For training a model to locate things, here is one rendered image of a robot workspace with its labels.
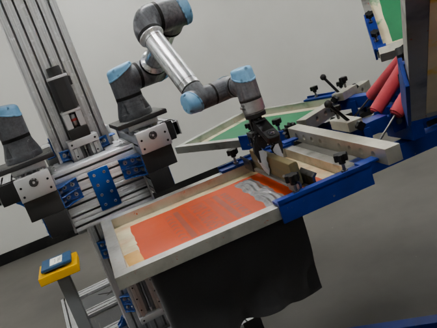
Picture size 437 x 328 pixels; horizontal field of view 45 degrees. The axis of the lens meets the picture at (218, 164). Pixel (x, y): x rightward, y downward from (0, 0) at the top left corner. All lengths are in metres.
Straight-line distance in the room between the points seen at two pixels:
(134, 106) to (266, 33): 3.71
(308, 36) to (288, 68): 0.42
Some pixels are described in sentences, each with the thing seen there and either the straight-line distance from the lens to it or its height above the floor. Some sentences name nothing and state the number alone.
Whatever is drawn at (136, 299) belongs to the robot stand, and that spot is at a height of 0.46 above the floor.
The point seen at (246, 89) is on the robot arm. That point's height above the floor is 1.29.
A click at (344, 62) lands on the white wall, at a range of 6.23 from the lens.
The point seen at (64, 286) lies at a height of 0.88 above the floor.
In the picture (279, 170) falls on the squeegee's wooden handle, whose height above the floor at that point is 1.02.
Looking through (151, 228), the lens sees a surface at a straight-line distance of 1.81.
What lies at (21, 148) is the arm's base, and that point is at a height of 1.31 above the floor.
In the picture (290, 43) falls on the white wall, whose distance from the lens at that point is 5.94.
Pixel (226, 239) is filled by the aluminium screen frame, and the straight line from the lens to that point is 1.47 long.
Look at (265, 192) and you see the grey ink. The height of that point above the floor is 0.96.
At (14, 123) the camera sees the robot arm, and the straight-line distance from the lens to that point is 2.25.
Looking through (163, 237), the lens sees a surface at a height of 0.95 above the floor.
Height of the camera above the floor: 1.51
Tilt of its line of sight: 14 degrees down
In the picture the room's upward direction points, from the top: 19 degrees counter-clockwise
